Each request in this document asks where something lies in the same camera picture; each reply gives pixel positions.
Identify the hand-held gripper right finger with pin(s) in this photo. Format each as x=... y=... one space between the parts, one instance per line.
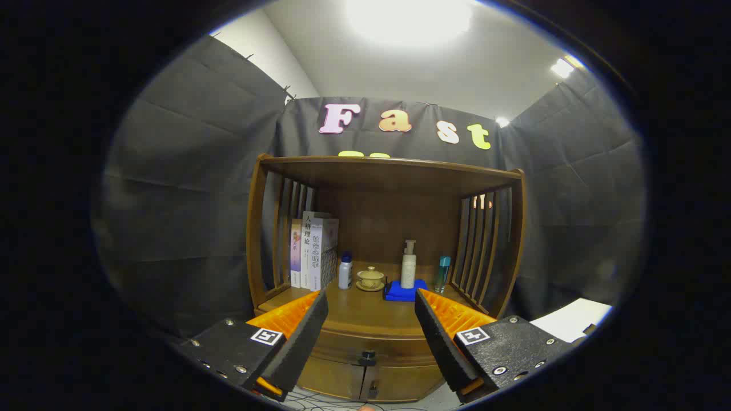
x=440 y=342

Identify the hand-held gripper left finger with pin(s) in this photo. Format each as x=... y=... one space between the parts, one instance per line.
x=300 y=342

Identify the wooden drawer with black knob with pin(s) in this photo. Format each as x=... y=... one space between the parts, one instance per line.
x=342 y=348

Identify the wooden countertop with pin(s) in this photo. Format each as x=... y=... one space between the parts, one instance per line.
x=365 y=308

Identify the brown wooden cabinet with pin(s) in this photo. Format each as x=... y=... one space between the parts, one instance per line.
x=388 y=228

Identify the blue folded cloth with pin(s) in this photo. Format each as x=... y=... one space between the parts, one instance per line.
x=402 y=294

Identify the teal capped clear bottle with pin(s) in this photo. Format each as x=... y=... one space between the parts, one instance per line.
x=442 y=277

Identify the white pump bottle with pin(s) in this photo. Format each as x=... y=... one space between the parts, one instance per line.
x=408 y=271

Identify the white bottle with blue cap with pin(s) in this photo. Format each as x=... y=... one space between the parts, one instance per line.
x=345 y=274

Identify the purple spine book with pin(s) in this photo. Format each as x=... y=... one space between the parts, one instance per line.
x=296 y=257

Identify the thin white book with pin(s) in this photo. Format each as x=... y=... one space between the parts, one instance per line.
x=306 y=251

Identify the yellow lidded ceramic teacup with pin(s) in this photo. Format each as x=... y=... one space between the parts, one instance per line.
x=370 y=278

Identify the white slatted plastic furniture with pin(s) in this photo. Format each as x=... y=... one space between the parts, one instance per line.
x=571 y=319

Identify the black backdrop cloth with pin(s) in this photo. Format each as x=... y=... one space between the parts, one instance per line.
x=183 y=200

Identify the small ceiling light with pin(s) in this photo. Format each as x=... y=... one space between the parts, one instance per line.
x=502 y=121
x=562 y=67

